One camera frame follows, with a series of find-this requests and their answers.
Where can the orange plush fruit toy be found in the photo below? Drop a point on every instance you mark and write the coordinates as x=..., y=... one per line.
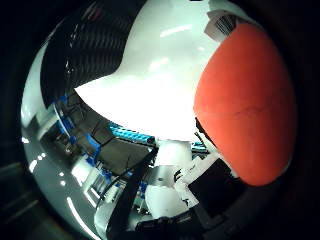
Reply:
x=250, y=106

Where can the cyan striped panel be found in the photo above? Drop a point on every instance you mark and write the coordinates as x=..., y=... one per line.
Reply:
x=130, y=134

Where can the black mesh basket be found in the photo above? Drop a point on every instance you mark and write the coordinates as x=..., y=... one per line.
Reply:
x=90, y=50

